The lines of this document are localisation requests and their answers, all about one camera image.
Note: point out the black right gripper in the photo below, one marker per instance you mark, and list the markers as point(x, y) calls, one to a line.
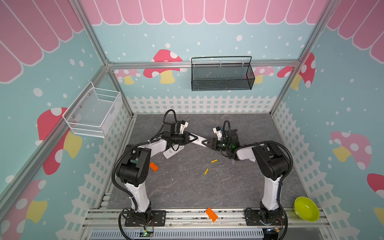
point(212, 143)

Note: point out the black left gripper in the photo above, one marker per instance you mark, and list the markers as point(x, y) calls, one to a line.
point(186, 135)

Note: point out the large white remote control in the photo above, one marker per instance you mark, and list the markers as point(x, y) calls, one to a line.
point(171, 152)

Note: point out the small white remote control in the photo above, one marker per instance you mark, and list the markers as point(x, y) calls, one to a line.
point(200, 141)

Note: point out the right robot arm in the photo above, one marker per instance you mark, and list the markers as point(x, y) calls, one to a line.
point(274, 160)

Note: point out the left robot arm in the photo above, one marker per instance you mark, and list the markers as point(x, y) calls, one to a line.
point(131, 170)

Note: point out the orange toy brick on table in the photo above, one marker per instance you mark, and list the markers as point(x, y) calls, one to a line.
point(154, 167)

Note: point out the green plastic bowl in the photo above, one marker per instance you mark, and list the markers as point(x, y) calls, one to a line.
point(306, 209)

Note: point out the black wire mesh basket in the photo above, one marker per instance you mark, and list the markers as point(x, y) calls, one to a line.
point(228, 73)

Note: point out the orange toy brick on rail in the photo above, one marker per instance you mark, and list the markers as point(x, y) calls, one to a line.
point(211, 214)

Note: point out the white wire mesh basket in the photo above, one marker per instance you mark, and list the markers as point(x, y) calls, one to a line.
point(93, 112)

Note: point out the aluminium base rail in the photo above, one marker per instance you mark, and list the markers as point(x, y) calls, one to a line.
point(195, 224)

